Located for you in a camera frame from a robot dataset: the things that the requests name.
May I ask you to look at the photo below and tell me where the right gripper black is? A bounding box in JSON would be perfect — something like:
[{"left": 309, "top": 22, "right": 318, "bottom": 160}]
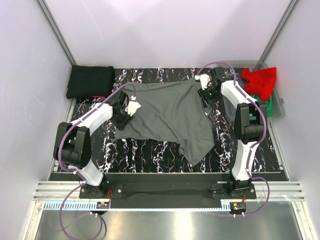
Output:
[{"left": 197, "top": 84, "right": 221, "bottom": 109}]

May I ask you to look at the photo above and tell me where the grey t shirt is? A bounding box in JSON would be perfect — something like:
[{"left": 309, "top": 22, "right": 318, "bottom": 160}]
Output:
[{"left": 115, "top": 77, "right": 215, "bottom": 166}]

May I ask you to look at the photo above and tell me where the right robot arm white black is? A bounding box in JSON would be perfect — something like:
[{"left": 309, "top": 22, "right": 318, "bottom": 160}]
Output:
[{"left": 195, "top": 67, "right": 268, "bottom": 199}]

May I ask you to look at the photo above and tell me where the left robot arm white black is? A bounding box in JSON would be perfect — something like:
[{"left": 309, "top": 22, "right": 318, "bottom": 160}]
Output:
[{"left": 53, "top": 90, "right": 141, "bottom": 198}]

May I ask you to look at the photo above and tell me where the pink folded garment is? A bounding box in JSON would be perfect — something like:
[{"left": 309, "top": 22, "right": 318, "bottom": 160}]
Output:
[{"left": 92, "top": 96, "right": 106, "bottom": 99}]

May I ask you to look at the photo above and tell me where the black marble pattern mat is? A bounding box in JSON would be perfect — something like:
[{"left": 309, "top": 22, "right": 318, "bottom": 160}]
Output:
[{"left": 66, "top": 68, "right": 281, "bottom": 173}]

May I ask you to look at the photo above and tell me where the clear plastic bin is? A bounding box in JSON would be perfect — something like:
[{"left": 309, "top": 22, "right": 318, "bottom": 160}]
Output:
[{"left": 216, "top": 60, "right": 286, "bottom": 123}]

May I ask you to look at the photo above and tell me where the red t shirt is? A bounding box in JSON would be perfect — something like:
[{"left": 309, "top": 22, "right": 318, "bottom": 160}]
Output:
[{"left": 241, "top": 67, "right": 277, "bottom": 102}]

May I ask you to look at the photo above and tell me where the folded black t shirt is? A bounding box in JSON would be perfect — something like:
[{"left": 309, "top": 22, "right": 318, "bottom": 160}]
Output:
[{"left": 66, "top": 65, "right": 116, "bottom": 99}]

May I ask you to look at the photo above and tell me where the green t shirt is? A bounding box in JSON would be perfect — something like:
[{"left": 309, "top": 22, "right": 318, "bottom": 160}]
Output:
[{"left": 251, "top": 94, "right": 273, "bottom": 117}]

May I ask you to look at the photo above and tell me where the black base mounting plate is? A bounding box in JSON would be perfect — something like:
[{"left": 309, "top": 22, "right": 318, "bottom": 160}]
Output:
[{"left": 79, "top": 181, "right": 244, "bottom": 209}]

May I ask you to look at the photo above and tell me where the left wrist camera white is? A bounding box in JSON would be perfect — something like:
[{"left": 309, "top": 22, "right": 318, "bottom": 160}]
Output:
[{"left": 125, "top": 101, "right": 141, "bottom": 117}]

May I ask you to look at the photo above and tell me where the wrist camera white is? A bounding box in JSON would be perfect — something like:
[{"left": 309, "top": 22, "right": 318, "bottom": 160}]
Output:
[
  {"left": 125, "top": 101, "right": 141, "bottom": 117},
  {"left": 194, "top": 74, "right": 211, "bottom": 90}
]

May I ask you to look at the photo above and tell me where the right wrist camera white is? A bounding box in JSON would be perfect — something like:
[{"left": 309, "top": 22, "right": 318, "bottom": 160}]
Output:
[{"left": 194, "top": 74, "right": 211, "bottom": 90}]

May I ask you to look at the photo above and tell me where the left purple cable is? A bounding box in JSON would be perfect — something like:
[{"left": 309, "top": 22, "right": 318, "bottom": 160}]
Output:
[{"left": 55, "top": 83, "right": 137, "bottom": 237}]

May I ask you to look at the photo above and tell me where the white slotted cable duct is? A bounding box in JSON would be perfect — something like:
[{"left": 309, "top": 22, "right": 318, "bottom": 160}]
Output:
[{"left": 44, "top": 201, "right": 247, "bottom": 212}]

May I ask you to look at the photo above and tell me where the aluminium frame rail front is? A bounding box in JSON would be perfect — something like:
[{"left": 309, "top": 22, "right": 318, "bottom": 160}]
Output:
[{"left": 33, "top": 181, "right": 305, "bottom": 202}]

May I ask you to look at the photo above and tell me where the right aluminium corner post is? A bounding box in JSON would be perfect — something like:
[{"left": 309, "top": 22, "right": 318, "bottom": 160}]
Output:
[{"left": 254, "top": 0, "right": 300, "bottom": 71}]

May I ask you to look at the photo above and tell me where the aluminium corner post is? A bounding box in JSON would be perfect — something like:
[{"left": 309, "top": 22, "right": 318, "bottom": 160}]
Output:
[
  {"left": 254, "top": 0, "right": 300, "bottom": 71},
  {"left": 36, "top": 0, "right": 77, "bottom": 66}
]

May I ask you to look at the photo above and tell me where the left aluminium corner post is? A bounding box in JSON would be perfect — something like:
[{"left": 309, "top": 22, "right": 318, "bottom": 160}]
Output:
[{"left": 36, "top": 0, "right": 77, "bottom": 66}]

